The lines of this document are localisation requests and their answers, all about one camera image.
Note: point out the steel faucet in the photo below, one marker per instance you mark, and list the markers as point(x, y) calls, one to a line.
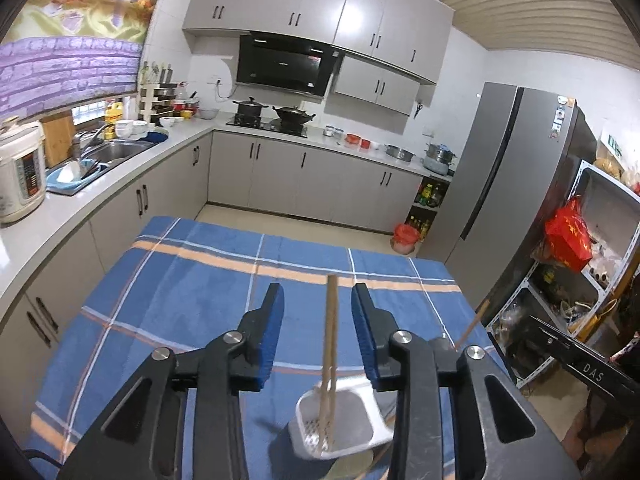
point(95, 135)

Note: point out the small grey wall cabinet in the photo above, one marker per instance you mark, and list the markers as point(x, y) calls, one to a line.
point(370, 85)

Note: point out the grey base cabinets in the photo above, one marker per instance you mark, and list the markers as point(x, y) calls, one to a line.
point(125, 220)
point(320, 180)

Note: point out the brown wooden chopstick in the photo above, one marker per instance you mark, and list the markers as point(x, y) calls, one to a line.
point(472, 322)

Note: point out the stack of white bowls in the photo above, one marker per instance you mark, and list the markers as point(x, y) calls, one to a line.
point(127, 127)

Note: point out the red trash bin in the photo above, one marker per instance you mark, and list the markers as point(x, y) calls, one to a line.
point(404, 237)

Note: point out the red bowl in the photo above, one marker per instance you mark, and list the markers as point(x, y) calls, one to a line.
point(353, 139)

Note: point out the wooden cutting board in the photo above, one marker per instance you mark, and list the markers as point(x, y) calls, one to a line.
point(57, 135)

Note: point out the grey metal shelf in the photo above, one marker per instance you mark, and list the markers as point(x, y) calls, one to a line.
point(582, 175)

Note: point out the printed roller blind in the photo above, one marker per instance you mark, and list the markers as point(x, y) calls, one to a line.
point(75, 60)

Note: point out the white utensil holder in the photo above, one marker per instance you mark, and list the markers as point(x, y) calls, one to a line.
point(352, 422)

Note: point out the black wok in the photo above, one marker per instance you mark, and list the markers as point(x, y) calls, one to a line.
point(292, 115)

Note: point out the red plastic bag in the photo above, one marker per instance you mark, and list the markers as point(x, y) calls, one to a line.
point(567, 240)

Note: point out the yellow oil bottle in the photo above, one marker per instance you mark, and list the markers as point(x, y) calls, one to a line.
point(114, 115)

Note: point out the black range hood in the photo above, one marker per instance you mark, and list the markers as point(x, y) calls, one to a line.
point(280, 65)

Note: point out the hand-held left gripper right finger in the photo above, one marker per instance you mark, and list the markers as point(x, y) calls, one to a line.
point(364, 335)

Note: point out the white dish rack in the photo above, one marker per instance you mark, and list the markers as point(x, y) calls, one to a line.
point(160, 100)

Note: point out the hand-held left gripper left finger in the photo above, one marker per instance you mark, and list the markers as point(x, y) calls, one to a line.
point(265, 332)

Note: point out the black lidded pot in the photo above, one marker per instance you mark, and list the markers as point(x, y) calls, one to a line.
point(248, 108)

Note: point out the grey refrigerator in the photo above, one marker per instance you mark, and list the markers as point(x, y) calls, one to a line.
point(500, 170)

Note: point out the black gas stove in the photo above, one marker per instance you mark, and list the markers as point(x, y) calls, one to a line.
point(265, 126)

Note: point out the white rice cooker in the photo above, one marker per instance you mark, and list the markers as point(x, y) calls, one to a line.
point(20, 170)

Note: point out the blue plaid tablecloth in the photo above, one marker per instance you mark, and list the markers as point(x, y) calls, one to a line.
point(200, 285)

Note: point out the steel steamer pot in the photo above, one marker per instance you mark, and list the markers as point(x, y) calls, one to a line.
point(439, 157)

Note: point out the black scissors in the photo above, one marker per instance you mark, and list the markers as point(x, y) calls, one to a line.
point(418, 110)

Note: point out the row of cooking bottles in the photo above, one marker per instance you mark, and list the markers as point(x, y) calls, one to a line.
point(427, 195)

